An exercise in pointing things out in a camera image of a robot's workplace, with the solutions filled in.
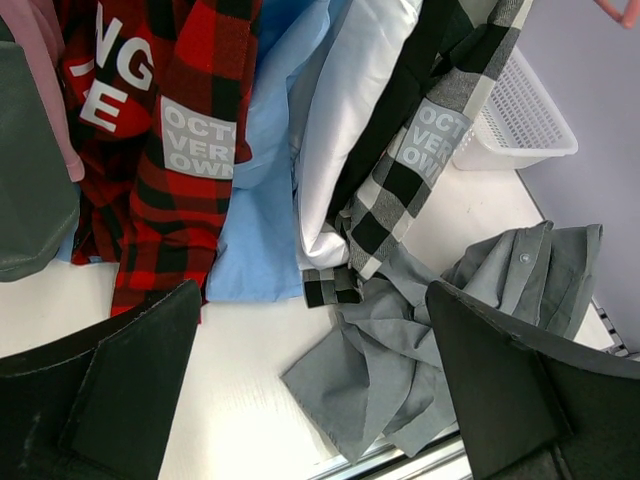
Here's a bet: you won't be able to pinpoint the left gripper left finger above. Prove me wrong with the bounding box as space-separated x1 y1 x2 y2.
1 280 201 479

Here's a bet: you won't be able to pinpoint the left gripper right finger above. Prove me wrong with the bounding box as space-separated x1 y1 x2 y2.
426 282 639 479

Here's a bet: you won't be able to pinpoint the grey shirt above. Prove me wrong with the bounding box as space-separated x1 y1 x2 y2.
283 221 603 462

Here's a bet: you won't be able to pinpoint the black white plaid shirt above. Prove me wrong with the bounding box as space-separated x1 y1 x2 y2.
302 1 531 308

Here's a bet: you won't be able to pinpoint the pink hanger of grey shirt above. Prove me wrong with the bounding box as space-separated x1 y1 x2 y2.
595 0 640 29

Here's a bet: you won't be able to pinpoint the light blue shirt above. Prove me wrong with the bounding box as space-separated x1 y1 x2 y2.
54 0 361 306

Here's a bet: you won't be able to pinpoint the red black plaid shirt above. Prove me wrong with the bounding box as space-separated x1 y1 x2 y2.
55 1 261 315

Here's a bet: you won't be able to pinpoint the pink shirt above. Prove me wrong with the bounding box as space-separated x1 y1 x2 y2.
1 0 85 182

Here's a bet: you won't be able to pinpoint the dark grey garment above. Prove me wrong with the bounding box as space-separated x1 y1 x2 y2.
1 23 79 282

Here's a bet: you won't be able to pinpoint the white plastic basket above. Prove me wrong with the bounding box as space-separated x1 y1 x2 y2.
452 48 579 171

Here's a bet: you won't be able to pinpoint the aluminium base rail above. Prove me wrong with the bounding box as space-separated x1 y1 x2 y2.
310 302 635 479

